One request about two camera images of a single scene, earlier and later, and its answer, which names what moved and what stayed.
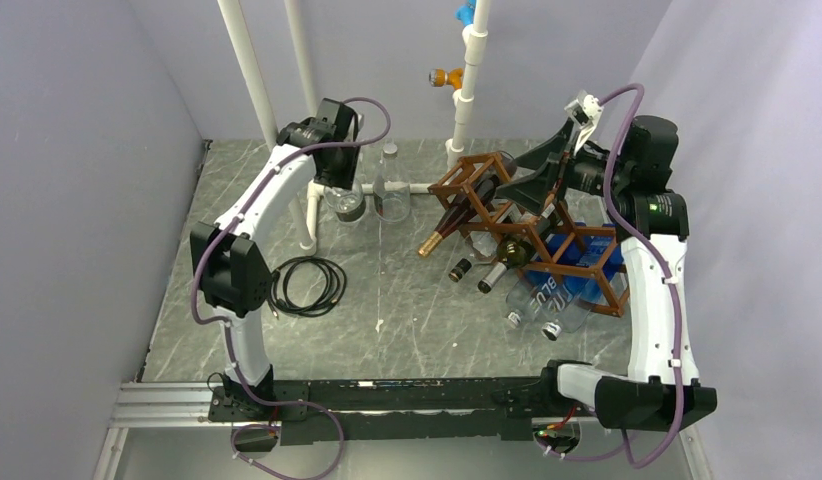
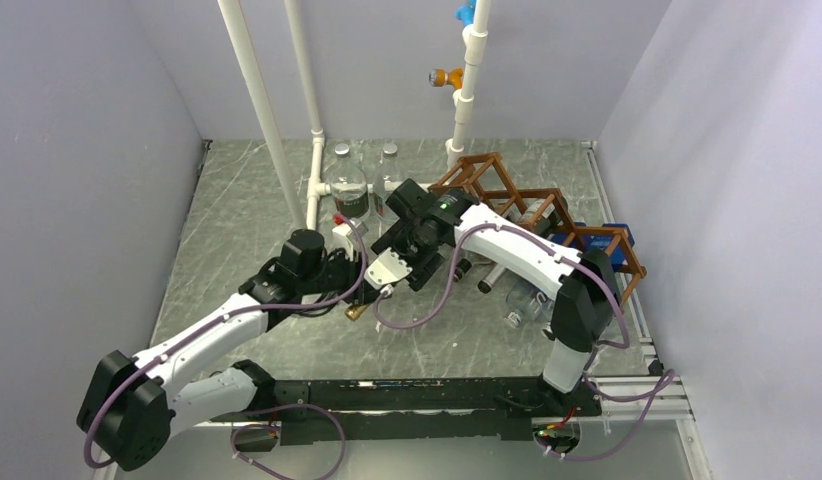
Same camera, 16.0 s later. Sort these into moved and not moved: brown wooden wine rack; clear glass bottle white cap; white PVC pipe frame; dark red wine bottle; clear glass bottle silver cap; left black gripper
Moved: dark red wine bottle; left black gripper
Not moved: brown wooden wine rack; clear glass bottle white cap; clear glass bottle silver cap; white PVC pipe frame
